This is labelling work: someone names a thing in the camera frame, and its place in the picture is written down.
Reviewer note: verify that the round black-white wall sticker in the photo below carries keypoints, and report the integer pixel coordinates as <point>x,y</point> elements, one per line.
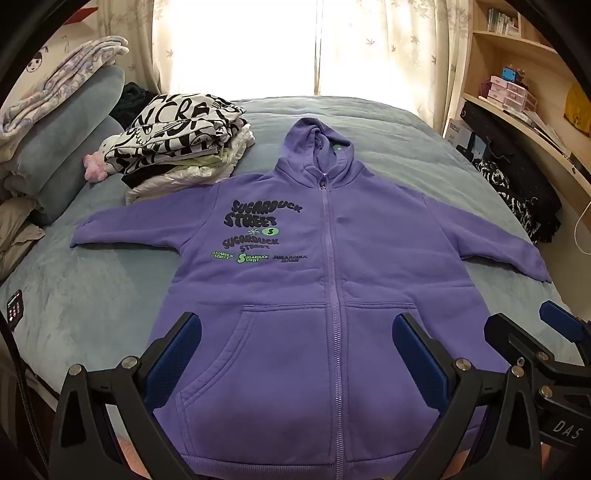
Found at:
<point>34,61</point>

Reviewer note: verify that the black crumpled garment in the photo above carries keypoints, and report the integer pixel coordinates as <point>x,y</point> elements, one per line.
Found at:
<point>134,99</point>

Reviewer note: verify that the small blue toy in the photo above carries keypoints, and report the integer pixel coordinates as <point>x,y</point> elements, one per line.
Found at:
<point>512,74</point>

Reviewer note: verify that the purple zip hoodie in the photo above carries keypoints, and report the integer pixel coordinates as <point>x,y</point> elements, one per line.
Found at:
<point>277,346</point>

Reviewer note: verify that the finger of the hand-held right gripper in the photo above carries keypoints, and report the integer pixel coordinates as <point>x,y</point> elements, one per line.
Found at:
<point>508,330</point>
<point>561,318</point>

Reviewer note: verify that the pale leaf-print curtain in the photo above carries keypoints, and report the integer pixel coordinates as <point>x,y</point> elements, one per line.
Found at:
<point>231,46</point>

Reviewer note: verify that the small blue box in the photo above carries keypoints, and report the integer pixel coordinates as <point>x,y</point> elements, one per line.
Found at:
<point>479,148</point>

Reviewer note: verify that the row of books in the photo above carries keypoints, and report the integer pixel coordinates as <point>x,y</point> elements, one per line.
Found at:
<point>503,21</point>

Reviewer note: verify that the black bag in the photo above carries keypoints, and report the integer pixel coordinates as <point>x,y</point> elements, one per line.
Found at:
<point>503,138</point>

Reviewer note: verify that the pink and white plush toy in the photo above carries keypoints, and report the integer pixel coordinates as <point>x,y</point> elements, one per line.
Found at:
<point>94,164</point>

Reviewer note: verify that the wooden bookshelf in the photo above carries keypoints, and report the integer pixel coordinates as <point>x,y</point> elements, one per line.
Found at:
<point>498,50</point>

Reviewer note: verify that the floral folded blanket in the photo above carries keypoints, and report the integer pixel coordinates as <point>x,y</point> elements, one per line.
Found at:
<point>69,69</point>

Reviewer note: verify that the black and white printed garment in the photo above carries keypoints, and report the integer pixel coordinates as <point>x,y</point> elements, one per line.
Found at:
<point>171,120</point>

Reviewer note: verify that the black and white patterned cloth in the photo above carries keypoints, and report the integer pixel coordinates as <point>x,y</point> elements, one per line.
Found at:
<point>501,184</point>

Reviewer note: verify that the beige crumpled cloth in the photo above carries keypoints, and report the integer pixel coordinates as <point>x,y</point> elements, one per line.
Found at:
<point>18,230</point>

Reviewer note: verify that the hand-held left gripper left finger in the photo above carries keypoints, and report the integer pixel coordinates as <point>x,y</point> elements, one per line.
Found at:
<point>173,355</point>

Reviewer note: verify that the stack of pink boxes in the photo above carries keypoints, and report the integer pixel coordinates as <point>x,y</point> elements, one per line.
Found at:
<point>508,94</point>

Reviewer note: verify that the blue-grey pillow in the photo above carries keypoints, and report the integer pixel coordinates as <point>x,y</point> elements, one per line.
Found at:
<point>78,106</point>
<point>74,184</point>

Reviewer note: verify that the white cardboard box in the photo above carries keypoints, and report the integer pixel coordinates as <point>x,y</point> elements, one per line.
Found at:
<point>457,131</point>

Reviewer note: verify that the black remote with red lights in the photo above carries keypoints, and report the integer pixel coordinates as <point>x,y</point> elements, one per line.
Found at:
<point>15,308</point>

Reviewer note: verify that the blue-grey fleece bed blanket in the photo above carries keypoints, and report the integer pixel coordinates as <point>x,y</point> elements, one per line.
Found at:
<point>392,129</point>

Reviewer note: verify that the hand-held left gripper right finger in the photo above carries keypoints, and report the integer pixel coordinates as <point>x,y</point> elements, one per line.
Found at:
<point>420,360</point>

